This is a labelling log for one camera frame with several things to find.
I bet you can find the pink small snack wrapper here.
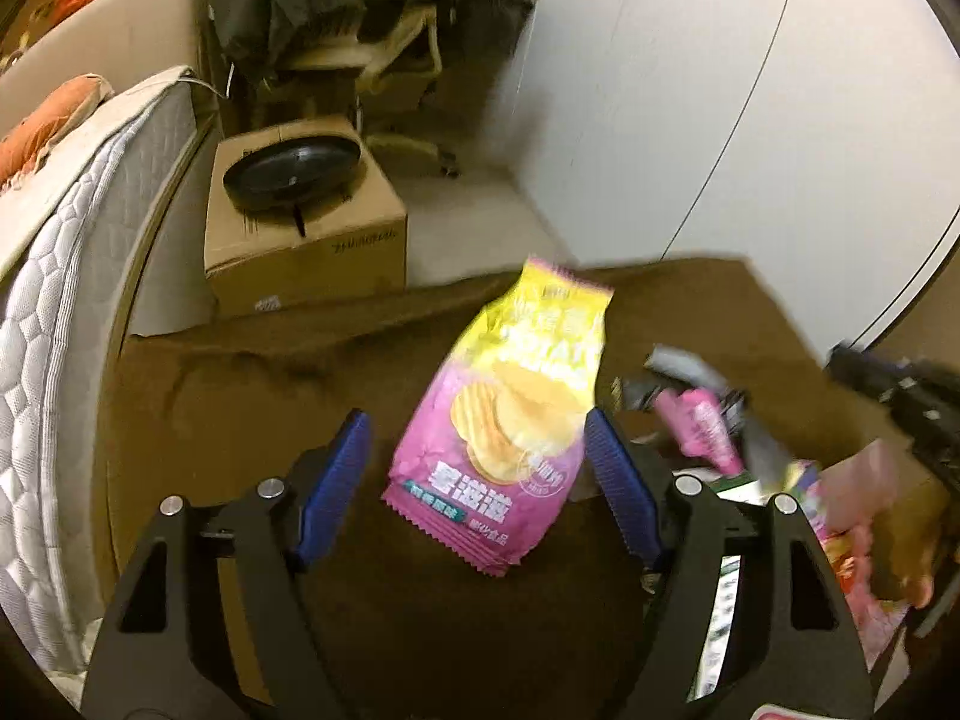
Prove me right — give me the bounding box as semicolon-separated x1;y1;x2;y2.
652;388;745;476

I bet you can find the pink yellow potato chip bag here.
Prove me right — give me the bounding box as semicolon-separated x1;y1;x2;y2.
382;260;613;577

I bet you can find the white green milk carton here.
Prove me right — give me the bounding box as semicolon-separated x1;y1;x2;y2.
675;466;770;702

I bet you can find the pink cartoon tissue pack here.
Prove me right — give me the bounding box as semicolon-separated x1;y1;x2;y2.
812;440;908;670

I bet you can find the red gold snack bag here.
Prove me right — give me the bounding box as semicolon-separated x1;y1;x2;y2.
871;479;950;610

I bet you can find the white quilted mattress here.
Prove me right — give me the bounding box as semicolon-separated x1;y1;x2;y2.
2;67;220;706

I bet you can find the cardboard box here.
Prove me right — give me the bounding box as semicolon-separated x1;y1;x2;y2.
203;115;409;319

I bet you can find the black round disc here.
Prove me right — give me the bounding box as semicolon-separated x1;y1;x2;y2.
223;133;361;238

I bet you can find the orange pillow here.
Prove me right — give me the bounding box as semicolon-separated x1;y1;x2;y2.
0;73;112;190

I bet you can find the beige office chair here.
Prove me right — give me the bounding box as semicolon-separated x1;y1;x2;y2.
281;2;460;179

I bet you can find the beige headboard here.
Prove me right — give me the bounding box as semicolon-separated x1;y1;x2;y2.
0;0;224;130

